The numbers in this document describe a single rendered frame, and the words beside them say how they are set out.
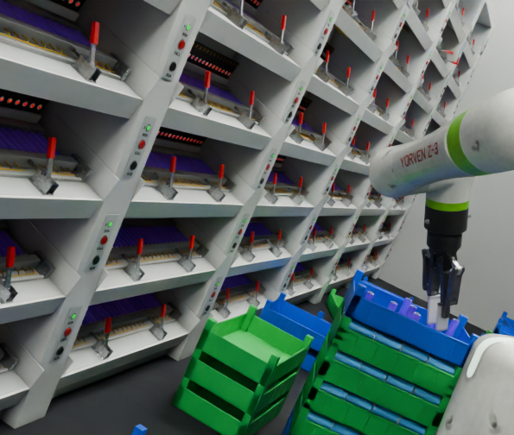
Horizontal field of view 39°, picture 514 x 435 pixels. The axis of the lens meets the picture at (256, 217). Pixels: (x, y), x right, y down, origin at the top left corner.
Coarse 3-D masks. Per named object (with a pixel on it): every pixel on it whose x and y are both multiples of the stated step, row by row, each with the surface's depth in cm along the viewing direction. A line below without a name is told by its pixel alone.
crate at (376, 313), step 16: (352, 288) 173; (368, 288) 184; (352, 304) 165; (368, 304) 165; (384, 304) 184; (400, 304) 184; (368, 320) 165; (384, 320) 165; (400, 320) 164; (448, 320) 183; (464, 320) 181; (400, 336) 165; (416, 336) 164; (432, 336) 164; (448, 336) 163; (464, 336) 176; (432, 352) 164; (448, 352) 164; (464, 352) 163
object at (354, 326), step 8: (344, 312) 179; (352, 320) 169; (352, 328) 167; (360, 328) 167; (368, 328) 168; (368, 336) 166; (376, 336) 166; (384, 336) 168; (392, 344) 166; (400, 344) 166; (408, 344) 168; (408, 352) 166; (416, 352) 166; (424, 352) 168; (424, 360) 165; (432, 360) 165; (440, 360) 167; (440, 368) 165; (448, 368) 165
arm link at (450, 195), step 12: (444, 180) 150; (456, 180) 150; (468, 180) 151; (432, 192) 153; (444, 192) 152; (456, 192) 152; (468, 192) 153; (432, 204) 155; (444, 204) 153; (456, 204) 153; (468, 204) 155
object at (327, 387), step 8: (328, 384) 170; (328, 392) 169; (336, 392) 169; (344, 392) 169; (352, 400) 169; (360, 400) 169; (368, 400) 170; (368, 408) 168; (376, 408) 168; (384, 408) 170; (384, 416) 168; (392, 416) 168; (400, 416) 170; (400, 424) 168; (408, 424) 168; (416, 424) 169; (416, 432) 168
